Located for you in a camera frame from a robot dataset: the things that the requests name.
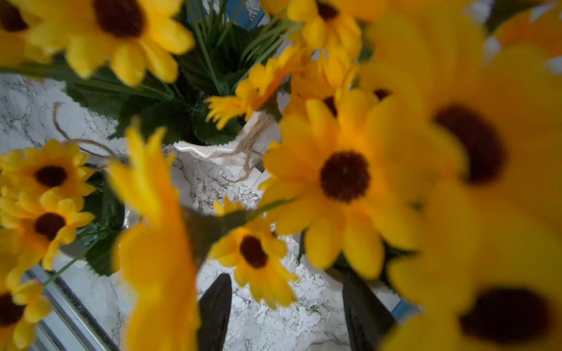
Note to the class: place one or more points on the sunflower pot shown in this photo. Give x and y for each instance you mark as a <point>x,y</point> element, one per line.
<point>436,162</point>
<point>174,64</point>
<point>51,198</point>

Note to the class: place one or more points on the blue white wooden shelf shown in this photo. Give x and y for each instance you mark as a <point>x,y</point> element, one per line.
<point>247,14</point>

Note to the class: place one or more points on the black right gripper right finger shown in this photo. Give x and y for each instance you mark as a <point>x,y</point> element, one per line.
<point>367,319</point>

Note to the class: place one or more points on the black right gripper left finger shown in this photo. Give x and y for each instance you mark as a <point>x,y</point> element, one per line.
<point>215,309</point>

